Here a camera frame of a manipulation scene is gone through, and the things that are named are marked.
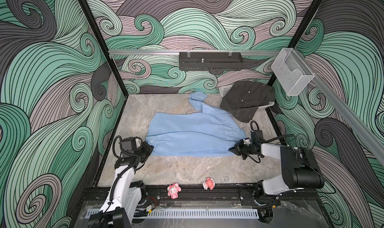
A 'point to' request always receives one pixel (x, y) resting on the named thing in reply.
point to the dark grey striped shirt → (243, 98)
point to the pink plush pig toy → (173, 190)
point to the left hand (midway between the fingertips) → (153, 144)
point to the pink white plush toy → (209, 183)
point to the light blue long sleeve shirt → (207, 132)
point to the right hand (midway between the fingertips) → (229, 148)
